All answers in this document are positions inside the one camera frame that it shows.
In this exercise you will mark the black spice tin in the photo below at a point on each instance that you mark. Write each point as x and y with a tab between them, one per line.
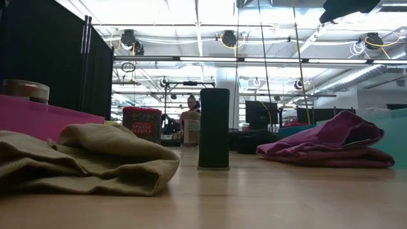
213	127

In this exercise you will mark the cardboard spice tube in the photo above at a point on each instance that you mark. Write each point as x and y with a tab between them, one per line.
25	90
190	130

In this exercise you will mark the tan cloth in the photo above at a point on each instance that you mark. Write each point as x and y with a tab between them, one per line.
95	149

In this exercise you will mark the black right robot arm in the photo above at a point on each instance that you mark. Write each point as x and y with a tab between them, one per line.
346	8

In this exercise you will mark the person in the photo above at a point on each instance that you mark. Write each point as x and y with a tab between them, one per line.
192	103

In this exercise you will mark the black cloth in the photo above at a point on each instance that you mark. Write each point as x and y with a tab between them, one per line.
251	141

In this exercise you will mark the black monitor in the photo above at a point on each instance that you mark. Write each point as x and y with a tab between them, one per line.
259	113

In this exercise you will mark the long ceiling light bar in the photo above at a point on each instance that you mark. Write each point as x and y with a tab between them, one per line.
206	59

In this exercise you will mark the blue plastic bin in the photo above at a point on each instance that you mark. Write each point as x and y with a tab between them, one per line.
292	131

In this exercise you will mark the row of black screens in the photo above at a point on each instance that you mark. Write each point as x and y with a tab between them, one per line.
318	115

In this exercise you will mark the magenta cloth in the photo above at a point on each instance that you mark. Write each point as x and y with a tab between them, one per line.
324	140

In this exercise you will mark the red plastic bin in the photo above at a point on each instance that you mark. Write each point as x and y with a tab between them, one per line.
47	117

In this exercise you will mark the black curtain partition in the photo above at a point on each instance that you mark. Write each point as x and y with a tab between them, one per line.
47	47

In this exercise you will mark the teal plastic bin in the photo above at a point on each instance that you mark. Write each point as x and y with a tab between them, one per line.
397	136

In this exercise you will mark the black metal frame stand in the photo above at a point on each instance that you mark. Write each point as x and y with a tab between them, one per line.
190	83

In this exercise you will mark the silver ventilation duct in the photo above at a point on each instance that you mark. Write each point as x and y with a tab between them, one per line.
356	76

